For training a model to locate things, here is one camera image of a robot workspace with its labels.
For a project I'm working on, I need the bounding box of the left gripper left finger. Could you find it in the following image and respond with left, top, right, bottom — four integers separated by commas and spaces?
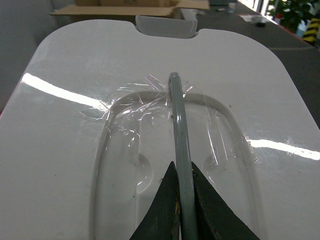
130, 161, 181, 240

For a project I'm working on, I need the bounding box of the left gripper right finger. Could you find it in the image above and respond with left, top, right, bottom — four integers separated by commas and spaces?
191, 162, 259, 240

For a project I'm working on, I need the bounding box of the white lidded storage box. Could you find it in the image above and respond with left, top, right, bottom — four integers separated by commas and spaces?
0, 20, 320, 240

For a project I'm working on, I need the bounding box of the brown cardboard box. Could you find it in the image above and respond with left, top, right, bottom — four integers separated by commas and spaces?
50, 0, 210, 23

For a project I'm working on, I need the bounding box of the yellow black traffic cone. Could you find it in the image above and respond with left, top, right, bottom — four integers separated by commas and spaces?
302, 18, 320, 46

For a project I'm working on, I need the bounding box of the green potted plant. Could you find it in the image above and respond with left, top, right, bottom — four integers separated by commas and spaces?
267, 0, 320, 33

